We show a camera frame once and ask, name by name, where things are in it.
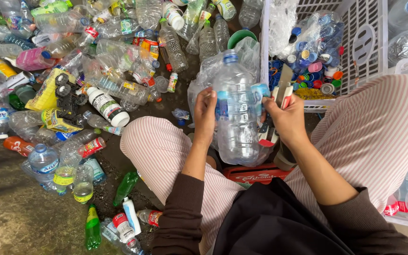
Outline person's right hand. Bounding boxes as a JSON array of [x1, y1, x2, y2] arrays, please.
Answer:
[[262, 94, 310, 145]]

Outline person's left hand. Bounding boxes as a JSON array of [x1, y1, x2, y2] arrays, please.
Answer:
[[193, 87, 219, 143]]

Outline large clear blue-capped bottle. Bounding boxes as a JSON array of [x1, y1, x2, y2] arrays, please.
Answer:
[[212, 49, 262, 167]]

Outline white red box cutter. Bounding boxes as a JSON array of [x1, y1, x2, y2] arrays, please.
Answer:
[[258, 63, 294, 148]]

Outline blue white bottle label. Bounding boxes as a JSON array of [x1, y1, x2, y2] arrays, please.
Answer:
[[250, 83, 271, 117]]

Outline small crumpled blue wrapper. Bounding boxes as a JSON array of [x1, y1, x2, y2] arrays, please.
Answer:
[[171, 108, 191, 122]]

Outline person's foot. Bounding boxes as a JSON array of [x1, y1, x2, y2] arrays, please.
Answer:
[[273, 140, 298, 172]]

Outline yellow mesh scrap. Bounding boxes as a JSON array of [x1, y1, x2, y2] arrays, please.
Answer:
[[294, 87, 336, 101]]

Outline heap of coloured bottle caps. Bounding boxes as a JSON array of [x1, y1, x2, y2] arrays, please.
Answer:
[[268, 16, 345, 95]]

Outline red plastic crate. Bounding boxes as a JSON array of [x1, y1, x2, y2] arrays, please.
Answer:
[[222, 163, 294, 185]]

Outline person's striped pink trousers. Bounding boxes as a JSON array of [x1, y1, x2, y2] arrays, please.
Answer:
[[120, 74, 408, 255]]

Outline green plastic bowl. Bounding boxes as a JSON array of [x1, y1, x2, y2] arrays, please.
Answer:
[[227, 29, 258, 50]]

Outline clear bag with caps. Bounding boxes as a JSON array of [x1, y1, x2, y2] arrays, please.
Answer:
[[268, 0, 345, 66]]

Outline white bottle with black label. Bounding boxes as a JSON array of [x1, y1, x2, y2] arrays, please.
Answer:
[[86, 86, 131, 128]]

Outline person's black top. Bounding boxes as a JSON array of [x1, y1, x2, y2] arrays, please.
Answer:
[[152, 172, 408, 255]]

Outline white slotted plastic basket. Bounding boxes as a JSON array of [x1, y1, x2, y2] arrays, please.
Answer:
[[260, 0, 389, 113]]

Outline dark green plastic bottle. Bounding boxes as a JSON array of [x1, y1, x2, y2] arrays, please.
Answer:
[[113, 171, 141, 207]]

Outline small clear red-labelled bottle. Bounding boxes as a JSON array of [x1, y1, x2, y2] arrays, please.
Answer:
[[136, 208, 163, 227]]

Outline white blue tube bottle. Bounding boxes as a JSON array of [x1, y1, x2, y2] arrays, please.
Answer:
[[122, 197, 142, 236]]

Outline heap of empty plastic bottles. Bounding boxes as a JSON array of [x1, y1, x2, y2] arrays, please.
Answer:
[[0, 0, 264, 206]]

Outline white bottle with red label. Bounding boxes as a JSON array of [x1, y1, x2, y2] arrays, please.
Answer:
[[112, 212, 136, 244]]

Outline yellow toy truck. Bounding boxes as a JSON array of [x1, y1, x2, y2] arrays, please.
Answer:
[[25, 68, 88, 134]]

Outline green bottle with yellow label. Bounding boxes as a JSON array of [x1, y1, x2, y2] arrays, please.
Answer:
[[85, 204, 102, 251]]

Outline wide clear blue-capped bottle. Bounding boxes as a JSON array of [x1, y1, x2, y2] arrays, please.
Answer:
[[27, 143, 60, 185]]

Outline pink plastic bottle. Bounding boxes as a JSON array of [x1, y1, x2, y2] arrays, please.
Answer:
[[15, 47, 56, 72]]

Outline orange plastic bottle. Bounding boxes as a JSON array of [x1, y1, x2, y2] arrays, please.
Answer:
[[2, 136, 35, 157]]

